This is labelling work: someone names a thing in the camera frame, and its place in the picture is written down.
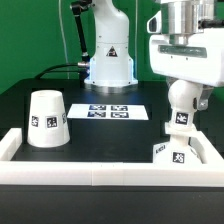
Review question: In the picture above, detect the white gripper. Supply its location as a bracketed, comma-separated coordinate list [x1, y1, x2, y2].
[149, 28, 224, 110]

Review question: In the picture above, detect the white lamp base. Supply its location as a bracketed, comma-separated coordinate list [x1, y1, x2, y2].
[152, 123, 204, 164]

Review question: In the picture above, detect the marker tag sheet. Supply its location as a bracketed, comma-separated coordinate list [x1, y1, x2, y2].
[67, 104, 148, 120]

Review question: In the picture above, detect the white hanging cable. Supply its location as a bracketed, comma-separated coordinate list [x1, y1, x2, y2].
[58, 0, 71, 80]

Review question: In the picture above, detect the white lamp bulb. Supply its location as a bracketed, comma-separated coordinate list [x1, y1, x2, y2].
[168, 80, 202, 130]

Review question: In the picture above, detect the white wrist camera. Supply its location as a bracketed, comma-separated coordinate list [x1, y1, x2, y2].
[147, 10, 169, 34]

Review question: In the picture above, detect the black cable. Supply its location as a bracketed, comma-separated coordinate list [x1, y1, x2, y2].
[34, 63, 84, 80]

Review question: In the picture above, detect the black camera stand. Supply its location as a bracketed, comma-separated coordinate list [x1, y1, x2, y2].
[70, 0, 92, 62]

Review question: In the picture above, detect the white lamp shade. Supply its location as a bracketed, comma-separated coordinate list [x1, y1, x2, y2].
[27, 90, 70, 148]

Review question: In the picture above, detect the white U-shaped fence frame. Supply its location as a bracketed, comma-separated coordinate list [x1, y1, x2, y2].
[0, 128, 224, 187]

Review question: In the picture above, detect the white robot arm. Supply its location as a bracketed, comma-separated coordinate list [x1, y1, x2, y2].
[84, 0, 224, 110]

